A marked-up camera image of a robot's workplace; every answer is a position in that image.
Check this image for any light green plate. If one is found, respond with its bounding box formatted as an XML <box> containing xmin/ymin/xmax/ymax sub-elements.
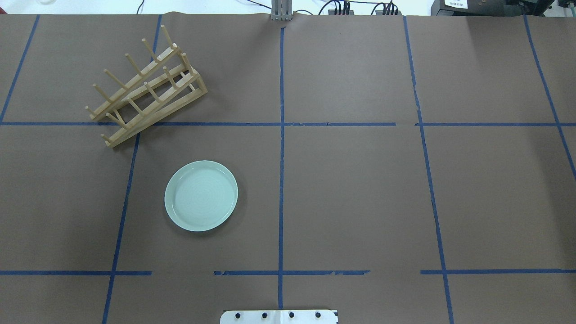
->
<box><xmin>164</xmin><ymin>160</ymin><xmax>239</xmax><ymax>232</ymax></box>

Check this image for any wooden dish rack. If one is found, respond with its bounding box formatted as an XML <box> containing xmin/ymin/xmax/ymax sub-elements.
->
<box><xmin>85</xmin><ymin>25</ymin><xmax>208</xmax><ymax>148</ymax></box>

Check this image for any aluminium frame post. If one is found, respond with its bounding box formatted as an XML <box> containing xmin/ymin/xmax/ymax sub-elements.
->
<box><xmin>271</xmin><ymin>0</ymin><xmax>293</xmax><ymax>21</ymax></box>

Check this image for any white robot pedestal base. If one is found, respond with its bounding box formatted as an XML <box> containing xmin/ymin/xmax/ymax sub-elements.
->
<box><xmin>220</xmin><ymin>309</ymin><xmax>339</xmax><ymax>324</ymax></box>

